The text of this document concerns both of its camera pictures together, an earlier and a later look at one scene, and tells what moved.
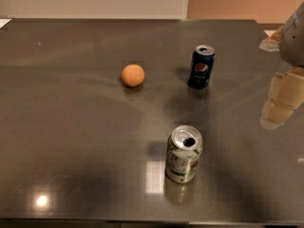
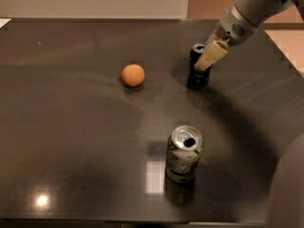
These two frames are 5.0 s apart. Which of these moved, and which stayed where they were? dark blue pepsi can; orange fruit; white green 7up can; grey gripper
Moved: grey gripper
Stayed: dark blue pepsi can; orange fruit; white green 7up can
